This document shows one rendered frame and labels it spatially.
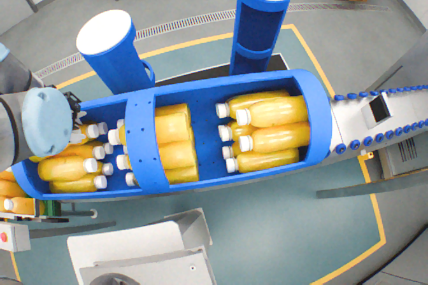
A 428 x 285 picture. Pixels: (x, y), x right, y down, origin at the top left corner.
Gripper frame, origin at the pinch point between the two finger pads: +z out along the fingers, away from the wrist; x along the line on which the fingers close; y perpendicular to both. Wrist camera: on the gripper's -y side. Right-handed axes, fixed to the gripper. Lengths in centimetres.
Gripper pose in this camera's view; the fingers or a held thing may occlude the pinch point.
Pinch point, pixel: (76, 132)
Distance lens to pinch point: 61.7
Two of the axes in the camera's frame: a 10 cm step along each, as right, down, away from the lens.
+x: -1.7, -9.2, 3.4
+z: 0.1, 3.5, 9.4
